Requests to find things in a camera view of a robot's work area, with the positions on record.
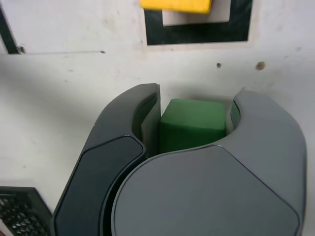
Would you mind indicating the black tape square outline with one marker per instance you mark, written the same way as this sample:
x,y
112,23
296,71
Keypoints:
x,y
197,34

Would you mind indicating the yellow cube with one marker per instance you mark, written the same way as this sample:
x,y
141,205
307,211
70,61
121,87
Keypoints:
x,y
174,5

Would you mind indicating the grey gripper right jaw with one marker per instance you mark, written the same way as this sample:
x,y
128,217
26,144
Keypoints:
x,y
209,196

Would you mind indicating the black plastic grid crate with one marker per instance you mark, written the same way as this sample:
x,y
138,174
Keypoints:
x,y
19,211

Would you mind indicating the green cube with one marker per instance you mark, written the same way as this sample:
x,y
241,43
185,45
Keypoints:
x,y
192,127

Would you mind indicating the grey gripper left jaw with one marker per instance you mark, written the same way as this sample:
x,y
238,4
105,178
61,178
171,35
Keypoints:
x,y
98,172

